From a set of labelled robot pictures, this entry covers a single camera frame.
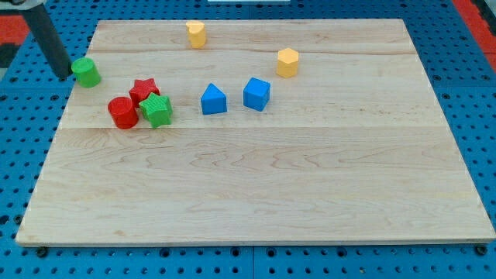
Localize blue cube block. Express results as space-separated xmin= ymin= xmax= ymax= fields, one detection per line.
xmin=243 ymin=77 xmax=270 ymax=112

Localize light wooden board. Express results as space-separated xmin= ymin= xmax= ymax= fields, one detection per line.
xmin=15 ymin=19 xmax=495 ymax=247

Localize blue triangular prism block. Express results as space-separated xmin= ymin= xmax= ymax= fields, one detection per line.
xmin=200 ymin=83 xmax=227 ymax=115

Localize yellow hexagon block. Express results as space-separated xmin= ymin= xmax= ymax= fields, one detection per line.
xmin=276 ymin=48 xmax=299 ymax=78

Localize green star block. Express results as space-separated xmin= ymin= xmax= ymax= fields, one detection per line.
xmin=139 ymin=93 xmax=173 ymax=129

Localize red star block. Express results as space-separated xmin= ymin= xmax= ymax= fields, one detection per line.
xmin=129 ymin=78 xmax=160 ymax=108

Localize yellow heart block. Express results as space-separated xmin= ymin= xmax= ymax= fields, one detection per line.
xmin=185 ymin=20 xmax=207 ymax=49

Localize red cylinder block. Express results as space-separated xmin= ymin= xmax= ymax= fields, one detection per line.
xmin=107 ymin=96 xmax=139 ymax=129

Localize green cylinder block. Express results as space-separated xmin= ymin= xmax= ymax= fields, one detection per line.
xmin=71 ymin=57 xmax=102 ymax=88

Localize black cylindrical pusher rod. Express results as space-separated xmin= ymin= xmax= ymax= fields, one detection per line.
xmin=21 ymin=0 xmax=72 ymax=79

